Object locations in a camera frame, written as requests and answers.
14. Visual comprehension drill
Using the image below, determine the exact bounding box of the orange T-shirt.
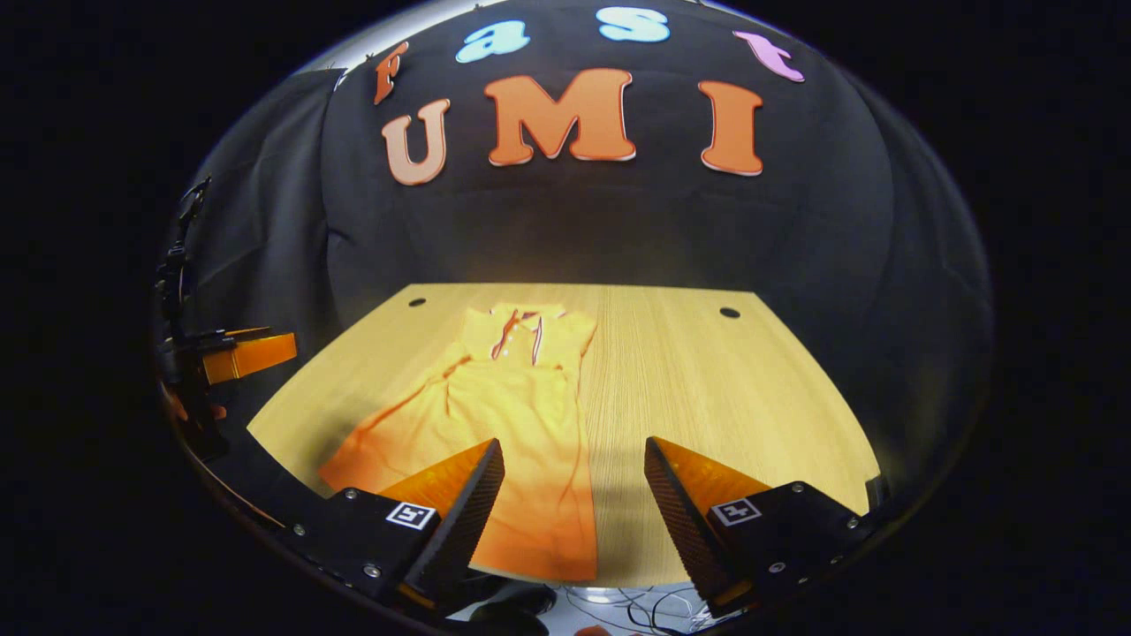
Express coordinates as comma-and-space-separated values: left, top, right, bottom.
318, 303, 602, 584

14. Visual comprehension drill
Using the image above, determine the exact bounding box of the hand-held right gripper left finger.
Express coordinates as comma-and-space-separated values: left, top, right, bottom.
281, 437, 506, 610

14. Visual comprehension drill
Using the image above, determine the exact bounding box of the dark rounded object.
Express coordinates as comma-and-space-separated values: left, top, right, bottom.
446, 579, 558, 636

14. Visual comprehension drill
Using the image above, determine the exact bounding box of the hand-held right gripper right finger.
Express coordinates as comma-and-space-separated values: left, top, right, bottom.
643, 436, 884, 617

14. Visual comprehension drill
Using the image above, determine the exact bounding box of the tangle of black cables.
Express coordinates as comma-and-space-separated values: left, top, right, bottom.
557, 585, 734, 635

